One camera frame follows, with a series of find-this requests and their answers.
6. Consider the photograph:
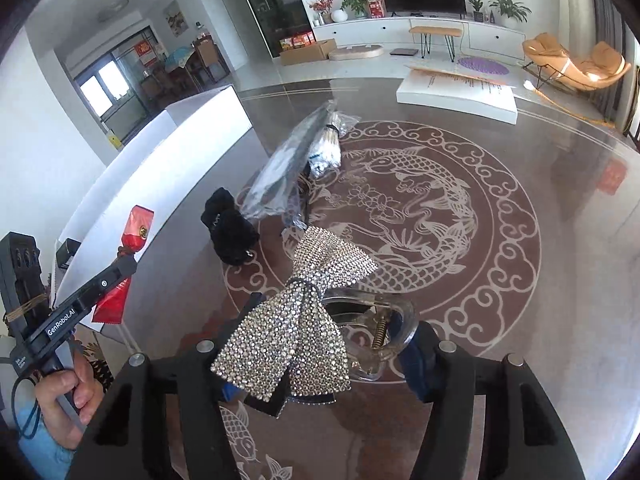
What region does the red gift pouch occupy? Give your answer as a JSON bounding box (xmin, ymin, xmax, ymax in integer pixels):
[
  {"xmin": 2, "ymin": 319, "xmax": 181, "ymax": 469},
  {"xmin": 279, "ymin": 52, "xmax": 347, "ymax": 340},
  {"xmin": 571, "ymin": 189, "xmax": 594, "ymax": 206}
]
[{"xmin": 92, "ymin": 205, "xmax": 154, "ymax": 324}]

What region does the rhinestone bow hair clip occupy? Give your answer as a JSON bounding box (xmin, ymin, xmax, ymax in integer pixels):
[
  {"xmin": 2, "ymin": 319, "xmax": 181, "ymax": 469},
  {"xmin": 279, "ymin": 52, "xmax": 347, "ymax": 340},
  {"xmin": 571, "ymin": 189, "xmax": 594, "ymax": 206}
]
[{"xmin": 209, "ymin": 224, "xmax": 420, "ymax": 417}]

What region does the black velvet pouch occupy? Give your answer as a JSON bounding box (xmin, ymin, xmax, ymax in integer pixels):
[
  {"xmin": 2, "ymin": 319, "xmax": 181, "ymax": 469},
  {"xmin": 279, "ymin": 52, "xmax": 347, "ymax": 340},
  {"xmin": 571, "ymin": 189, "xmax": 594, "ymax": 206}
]
[{"xmin": 201, "ymin": 188, "xmax": 259, "ymax": 266}]

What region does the person's left hand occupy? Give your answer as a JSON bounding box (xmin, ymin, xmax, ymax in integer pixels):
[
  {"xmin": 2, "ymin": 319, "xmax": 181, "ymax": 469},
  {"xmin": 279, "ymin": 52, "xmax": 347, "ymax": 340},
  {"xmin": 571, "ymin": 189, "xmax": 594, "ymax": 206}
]
[{"xmin": 32, "ymin": 343, "xmax": 108, "ymax": 451}]

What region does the large white cardboard box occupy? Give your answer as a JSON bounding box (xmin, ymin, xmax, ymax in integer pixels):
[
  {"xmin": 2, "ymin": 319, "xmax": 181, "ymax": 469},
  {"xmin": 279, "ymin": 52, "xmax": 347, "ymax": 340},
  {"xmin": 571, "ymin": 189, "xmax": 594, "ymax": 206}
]
[{"xmin": 56, "ymin": 86, "xmax": 265, "ymax": 353}]

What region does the phone case in plastic bag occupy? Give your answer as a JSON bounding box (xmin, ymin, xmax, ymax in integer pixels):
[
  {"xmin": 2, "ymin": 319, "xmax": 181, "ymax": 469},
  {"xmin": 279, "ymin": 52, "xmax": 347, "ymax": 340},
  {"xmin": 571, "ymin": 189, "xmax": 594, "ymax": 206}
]
[{"xmin": 240, "ymin": 100, "xmax": 360, "ymax": 223}]

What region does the white flat box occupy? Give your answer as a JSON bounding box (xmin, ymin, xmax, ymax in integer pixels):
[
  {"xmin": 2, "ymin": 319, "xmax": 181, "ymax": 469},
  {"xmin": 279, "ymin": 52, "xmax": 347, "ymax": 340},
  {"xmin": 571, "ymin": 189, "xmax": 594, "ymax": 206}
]
[{"xmin": 396, "ymin": 66, "xmax": 518, "ymax": 125}]

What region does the brown cardboard box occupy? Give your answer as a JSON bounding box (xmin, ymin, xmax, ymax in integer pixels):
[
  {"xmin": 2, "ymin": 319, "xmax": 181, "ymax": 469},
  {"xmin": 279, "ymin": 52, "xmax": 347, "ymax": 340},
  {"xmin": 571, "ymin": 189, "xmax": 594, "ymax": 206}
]
[{"xmin": 280, "ymin": 38, "xmax": 337, "ymax": 66}]

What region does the orange lounge chair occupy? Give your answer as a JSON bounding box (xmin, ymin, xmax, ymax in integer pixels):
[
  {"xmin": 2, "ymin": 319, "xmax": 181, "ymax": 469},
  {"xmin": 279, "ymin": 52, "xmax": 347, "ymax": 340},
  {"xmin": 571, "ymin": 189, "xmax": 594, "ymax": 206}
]
[{"xmin": 522, "ymin": 32, "xmax": 631, "ymax": 92}]

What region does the white tv cabinet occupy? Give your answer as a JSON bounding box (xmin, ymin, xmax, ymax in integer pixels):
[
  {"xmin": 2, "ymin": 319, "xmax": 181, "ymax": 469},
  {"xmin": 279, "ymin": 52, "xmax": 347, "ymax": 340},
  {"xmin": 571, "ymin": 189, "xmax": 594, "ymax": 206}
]
[{"xmin": 314, "ymin": 18, "xmax": 526, "ymax": 65}]

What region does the wooden bench stool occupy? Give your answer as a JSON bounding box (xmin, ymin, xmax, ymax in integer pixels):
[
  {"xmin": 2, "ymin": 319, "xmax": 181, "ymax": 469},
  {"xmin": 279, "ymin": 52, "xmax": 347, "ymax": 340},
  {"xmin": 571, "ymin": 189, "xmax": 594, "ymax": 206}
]
[{"xmin": 408, "ymin": 25, "xmax": 464, "ymax": 64}]

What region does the black display cabinet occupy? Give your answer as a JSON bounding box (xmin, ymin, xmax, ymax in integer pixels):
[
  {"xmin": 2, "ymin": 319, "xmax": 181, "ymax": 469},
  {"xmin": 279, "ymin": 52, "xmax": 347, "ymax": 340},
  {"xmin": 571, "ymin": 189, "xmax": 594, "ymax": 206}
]
[{"xmin": 229, "ymin": 0, "xmax": 316, "ymax": 60}]

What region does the green potted plant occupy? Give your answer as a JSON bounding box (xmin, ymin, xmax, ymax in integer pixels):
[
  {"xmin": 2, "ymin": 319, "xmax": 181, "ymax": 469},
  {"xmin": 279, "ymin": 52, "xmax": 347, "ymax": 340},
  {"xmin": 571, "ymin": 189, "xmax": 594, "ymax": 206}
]
[{"xmin": 489, "ymin": 0, "xmax": 532, "ymax": 30}]

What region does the grey curtain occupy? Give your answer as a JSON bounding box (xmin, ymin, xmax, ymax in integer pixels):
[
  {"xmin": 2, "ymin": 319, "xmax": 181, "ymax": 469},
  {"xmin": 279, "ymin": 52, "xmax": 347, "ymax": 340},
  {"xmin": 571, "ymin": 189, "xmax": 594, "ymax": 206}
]
[{"xmin": 559, "ymin": 0, "xmax": 638, "ymax": 133}]

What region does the red flower vase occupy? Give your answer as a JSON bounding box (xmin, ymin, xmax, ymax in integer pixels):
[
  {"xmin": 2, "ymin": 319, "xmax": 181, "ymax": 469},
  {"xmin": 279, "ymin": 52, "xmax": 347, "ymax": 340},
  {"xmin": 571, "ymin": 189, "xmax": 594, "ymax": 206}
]
[{"xmin": 309, "ymin": 0, "xmax": 334, "ymax": 24}]

